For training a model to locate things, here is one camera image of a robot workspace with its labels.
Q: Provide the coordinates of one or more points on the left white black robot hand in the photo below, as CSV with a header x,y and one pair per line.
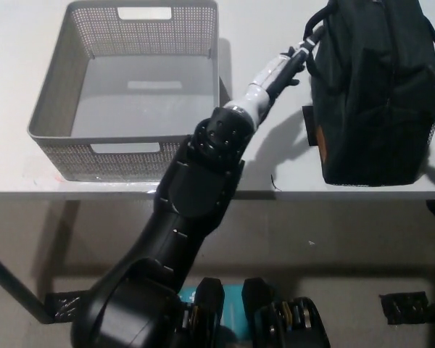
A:
x,y
275,70

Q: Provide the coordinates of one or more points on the dark green lunch bag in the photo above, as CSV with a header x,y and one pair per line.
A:
x,y
369,108

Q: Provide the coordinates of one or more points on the black cross-shaped tape patch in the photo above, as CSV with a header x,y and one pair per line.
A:
x,y
309,125

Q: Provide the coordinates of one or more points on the short thick dark thread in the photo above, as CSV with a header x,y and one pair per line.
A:
x,y
273,181

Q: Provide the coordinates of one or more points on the grey perforated plastic basket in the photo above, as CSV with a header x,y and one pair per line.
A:
x,y
130,108

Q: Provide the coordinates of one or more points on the clear glossy tape strip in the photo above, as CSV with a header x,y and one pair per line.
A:
x,y
145,189

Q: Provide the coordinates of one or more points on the black floor tape square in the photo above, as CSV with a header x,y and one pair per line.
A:
x,y
63,306
404,308

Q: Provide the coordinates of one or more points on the robot left black body block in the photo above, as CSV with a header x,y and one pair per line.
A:
x,y
210,293

